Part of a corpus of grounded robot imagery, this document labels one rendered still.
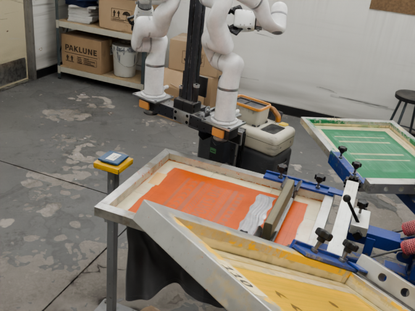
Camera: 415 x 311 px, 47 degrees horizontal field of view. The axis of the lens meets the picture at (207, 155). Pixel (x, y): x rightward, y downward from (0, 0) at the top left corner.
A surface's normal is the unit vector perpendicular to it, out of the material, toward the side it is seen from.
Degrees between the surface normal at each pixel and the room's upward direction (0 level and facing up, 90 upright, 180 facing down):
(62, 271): 0
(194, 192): 0
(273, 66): 90
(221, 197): 0
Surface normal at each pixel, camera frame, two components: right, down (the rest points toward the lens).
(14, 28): 0.92, 0.25
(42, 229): 0.10, -0.90
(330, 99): -0.37, 0.37
